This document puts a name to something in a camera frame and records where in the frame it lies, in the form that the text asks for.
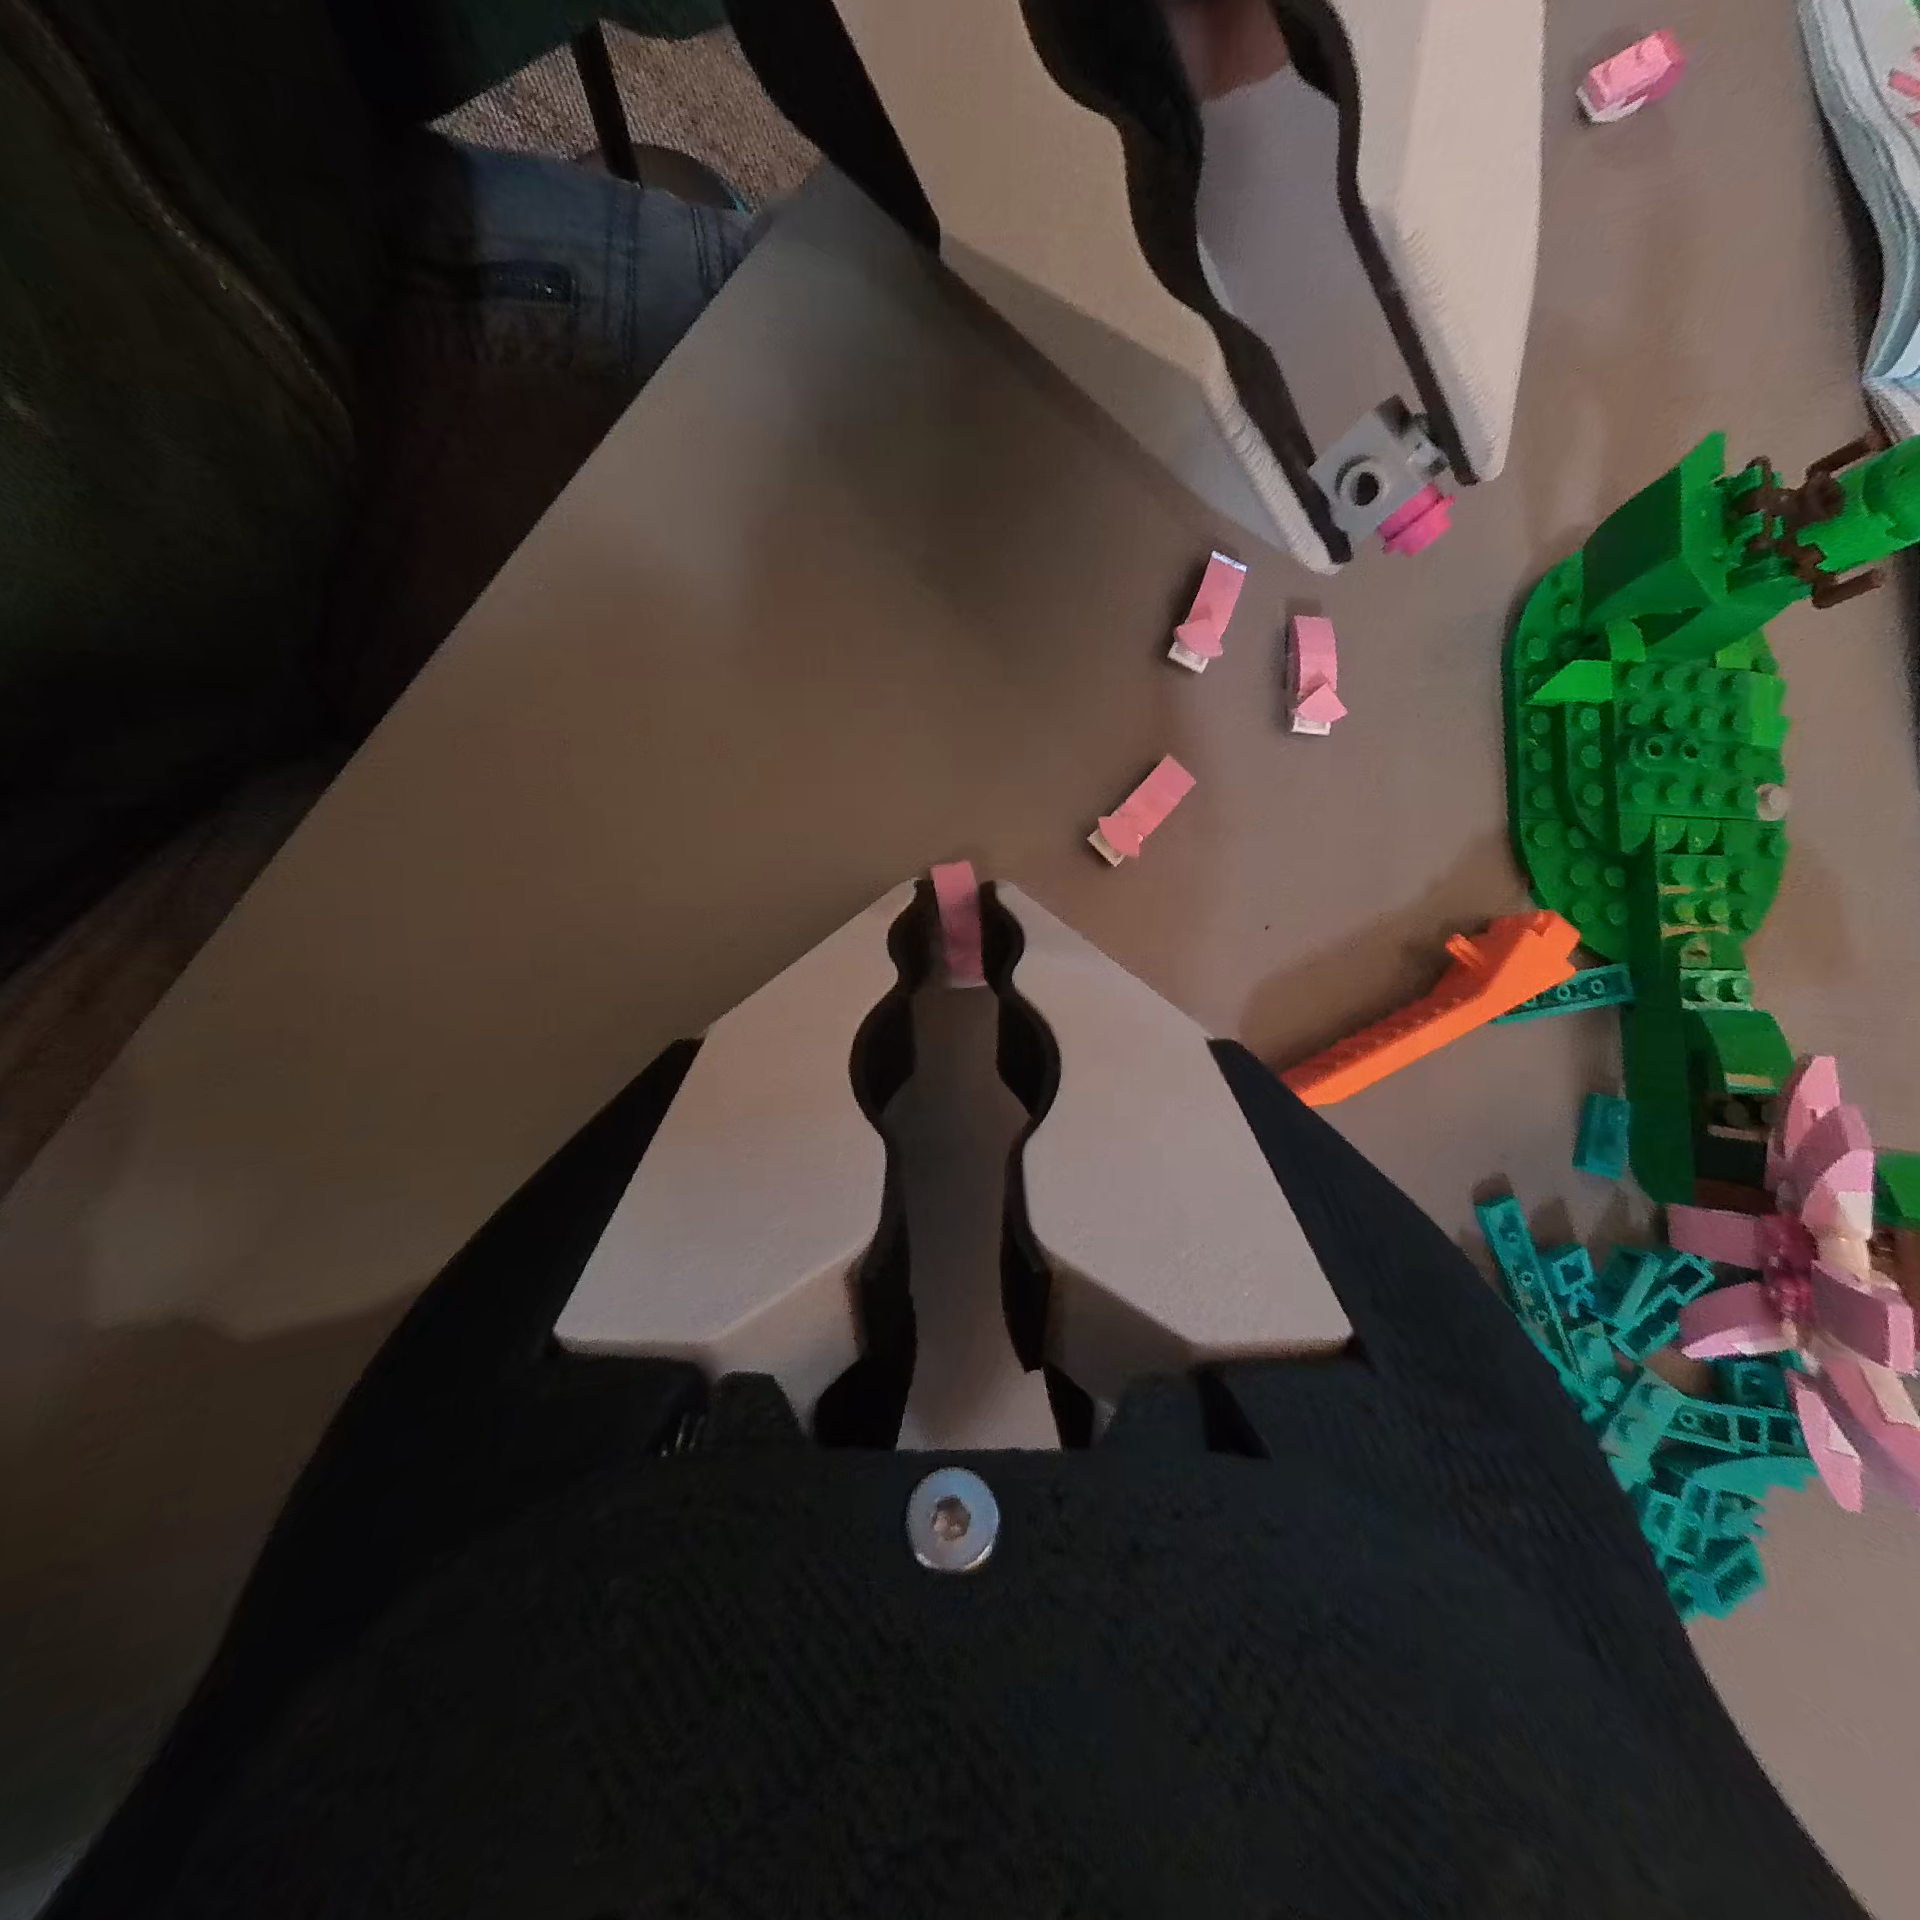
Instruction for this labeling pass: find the green lego plant model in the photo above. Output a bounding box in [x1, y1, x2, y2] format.
[1502, 431, 1920, 1220]

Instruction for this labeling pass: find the pile of teal lego pieces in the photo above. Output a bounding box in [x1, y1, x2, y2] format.
[1472, 1184, 1826, 1626]

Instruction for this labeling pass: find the teal lego plate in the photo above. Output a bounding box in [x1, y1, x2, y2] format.
[1490, 963, 1638, 1032]

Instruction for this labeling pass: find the person's leg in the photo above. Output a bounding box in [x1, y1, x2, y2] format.
[402, 132, 756, 467]

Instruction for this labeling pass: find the grey lego brick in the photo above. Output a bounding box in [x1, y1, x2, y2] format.
[1306, 395, 1446, 539]

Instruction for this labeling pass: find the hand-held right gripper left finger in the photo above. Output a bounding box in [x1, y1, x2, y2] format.
[553, 877, 924, 1433]

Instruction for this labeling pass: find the lego instruction booklet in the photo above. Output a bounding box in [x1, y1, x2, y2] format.
[1797, 0, 1920, 440]

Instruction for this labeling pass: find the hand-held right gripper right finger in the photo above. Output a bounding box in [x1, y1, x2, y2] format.
[982, 877, 1356, 1433]

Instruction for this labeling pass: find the orange brick separator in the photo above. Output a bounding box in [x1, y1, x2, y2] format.
[1277, 908, 1587, 1109]

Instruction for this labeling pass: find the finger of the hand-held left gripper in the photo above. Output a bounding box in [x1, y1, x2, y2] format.
[1272, 0, 1551, 491]
[828, 0, 1356, 579]

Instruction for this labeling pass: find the pink lego petal piece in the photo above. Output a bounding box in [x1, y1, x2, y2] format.
[1285, 612, 1350, 737]
[1167, 550, 1252, 672]
[1086, 752, 1200, 870]
[928, 859, 993, 991]
[1572, 28, 1692, 126]

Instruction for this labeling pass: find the pink lego flower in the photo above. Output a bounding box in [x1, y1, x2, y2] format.
[1663, 1051, 1920, 1517]

